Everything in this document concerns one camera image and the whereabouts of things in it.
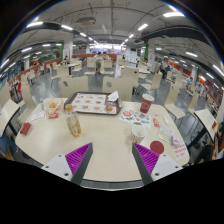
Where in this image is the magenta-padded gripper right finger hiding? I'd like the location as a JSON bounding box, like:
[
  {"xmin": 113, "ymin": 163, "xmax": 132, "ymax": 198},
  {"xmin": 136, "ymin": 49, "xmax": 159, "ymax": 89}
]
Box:
[{"xmin": 131, "ymin": 142, "xmax": 184, "ymax": 186}]

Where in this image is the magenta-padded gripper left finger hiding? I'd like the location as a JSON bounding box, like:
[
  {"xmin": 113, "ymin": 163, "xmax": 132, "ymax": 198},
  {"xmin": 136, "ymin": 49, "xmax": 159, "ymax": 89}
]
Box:
[{"xmin": 40, "ymin": 142, "xmax": 94, "ymax": 186}]

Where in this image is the clear bottle with yellow cap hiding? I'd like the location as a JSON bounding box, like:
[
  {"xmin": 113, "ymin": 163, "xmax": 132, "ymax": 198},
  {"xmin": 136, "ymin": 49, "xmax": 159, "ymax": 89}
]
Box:
[{"xmin": 64, "ymin": 103, "xmax": 83, "ymax": 138}]

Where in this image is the flat round red coaster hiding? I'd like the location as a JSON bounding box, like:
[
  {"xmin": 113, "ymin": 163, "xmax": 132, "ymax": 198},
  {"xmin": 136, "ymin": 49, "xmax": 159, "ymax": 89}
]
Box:
[{"xmin": 149, "ymin": 140, "xmax": 165, "ymax": 155}]

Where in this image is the white sign with red text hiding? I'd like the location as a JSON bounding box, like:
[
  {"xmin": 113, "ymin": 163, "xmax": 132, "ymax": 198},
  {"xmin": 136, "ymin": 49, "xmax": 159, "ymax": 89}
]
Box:
[{"xmin": 173, "ymin": 143, "xmax": 188, "ymax": 160}]

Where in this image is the white patterned mug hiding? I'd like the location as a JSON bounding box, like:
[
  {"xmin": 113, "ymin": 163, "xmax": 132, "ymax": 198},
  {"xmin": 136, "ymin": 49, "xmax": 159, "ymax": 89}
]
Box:
[{"xmin": 129, "ymin": 124, "xmax": 148, "ymax": 145}]

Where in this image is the red wallet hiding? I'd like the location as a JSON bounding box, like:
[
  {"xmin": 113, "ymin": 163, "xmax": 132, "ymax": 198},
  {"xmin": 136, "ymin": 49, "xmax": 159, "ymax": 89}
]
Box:
[{"xmin": 19, "ymin": 122, "xmax": 32, "ymax": 136}]

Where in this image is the small red snack packet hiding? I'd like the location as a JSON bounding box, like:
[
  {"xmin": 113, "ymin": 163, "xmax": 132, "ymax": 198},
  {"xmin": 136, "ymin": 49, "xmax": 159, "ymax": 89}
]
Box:
[{"xmin": 47, "ymin": 112, "xmax": 60, "ymax": 120}]

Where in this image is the white paper receipt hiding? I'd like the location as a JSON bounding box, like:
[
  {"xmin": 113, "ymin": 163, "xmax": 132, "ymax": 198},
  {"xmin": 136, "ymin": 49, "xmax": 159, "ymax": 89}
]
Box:
[{"xmin": 29, "ymin": 110, "xmax": 46, "ymax": 122}]

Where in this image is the colourful sticker sheet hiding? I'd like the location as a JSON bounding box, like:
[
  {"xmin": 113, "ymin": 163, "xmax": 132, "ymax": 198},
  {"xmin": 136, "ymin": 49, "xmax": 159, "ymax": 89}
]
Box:
[{"xmin": 118, "ymin": 109, "xmax": 153, "ymax": 129}]

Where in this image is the beige side table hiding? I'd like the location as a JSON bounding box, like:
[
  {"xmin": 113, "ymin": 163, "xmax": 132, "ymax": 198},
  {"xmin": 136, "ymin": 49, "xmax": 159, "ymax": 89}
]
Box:
[
  {"xmin": 194, "ymin": 108, "xmax": 219, "ymax": 141},
  {"xmin": 0, "ymin": 98, "xmax": 21, "ymax": 138}
]

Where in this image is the person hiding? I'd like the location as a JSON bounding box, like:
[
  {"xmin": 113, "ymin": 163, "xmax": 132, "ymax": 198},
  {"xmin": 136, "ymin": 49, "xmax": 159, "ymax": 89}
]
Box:
[
  {"xmin": 184, "ymin": 75, "xmax": 194, "ymax": 88},
  {"xmin": 159, "ymin": 59, "xmax": 172, "ymax": 79},
  {"xmin": 94, "ymin": 51, "xmax": 105, "ymax": 73},
  {"xmin": 213, "ymin": 121, "xmax": 224, "ymax": 159}
]

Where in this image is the beige wooden chair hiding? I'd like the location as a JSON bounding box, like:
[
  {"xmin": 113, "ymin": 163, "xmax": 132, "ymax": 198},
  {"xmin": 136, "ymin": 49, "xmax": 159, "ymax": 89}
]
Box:
[
  {"xmin": 59, "ymin": 75, "xmax": 90, "ymax": 99},
  {"xmin": 101, "ymin": 76, "xmax": 134, "ymax": 102},
  {"xmin": 163, "ymin": 81, "xmax": 186, "ymax": 128}
]

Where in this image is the red paper cup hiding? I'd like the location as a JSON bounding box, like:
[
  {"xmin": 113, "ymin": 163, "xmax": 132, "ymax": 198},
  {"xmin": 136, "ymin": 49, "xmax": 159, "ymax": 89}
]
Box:
[{"xmin": 139, "ymin": 93, "xmax": 156, "ymax": 115}]

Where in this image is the printed paper tray liner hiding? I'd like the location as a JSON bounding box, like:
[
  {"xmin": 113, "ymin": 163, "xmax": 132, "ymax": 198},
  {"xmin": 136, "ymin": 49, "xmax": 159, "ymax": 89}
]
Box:
[{"xmin": 71, "ymin": 92, "xmax": 118, "ymax": 115}]

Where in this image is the round fried food piece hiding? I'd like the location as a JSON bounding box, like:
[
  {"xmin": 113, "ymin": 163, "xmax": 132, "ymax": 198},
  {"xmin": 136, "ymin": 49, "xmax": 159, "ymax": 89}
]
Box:
[{"xmin": 104, "ymin": 103, "xmax": 115, "ymax": 114}]

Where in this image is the white paper napkin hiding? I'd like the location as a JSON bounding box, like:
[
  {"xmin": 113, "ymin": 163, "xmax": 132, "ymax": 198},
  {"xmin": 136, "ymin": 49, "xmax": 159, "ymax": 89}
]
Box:
[{"xmin": 107, "ymin": 90, "xmax": 120, "ymax": 102}]

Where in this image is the group of beige chairs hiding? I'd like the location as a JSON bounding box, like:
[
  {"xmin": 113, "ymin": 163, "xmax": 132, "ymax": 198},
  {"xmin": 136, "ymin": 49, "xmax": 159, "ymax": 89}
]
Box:
[{"xmin": 19, "ymin": 56, "xmax": 201, "ymax": 96}]

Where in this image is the ceiling air conditioner unit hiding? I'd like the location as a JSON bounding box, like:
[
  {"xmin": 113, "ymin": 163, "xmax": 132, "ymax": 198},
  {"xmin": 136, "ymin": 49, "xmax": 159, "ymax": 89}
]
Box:
[{"xmin": 75, "ymin": 16, "xmax": 98, "ymax": 28}]

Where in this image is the group of ceiling lights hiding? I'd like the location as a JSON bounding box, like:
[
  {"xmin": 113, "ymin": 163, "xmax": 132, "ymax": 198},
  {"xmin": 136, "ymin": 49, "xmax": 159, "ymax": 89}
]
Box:
[{"xmin": 0, "ymin": 11, "xmax": 224, "ymax": 78}]

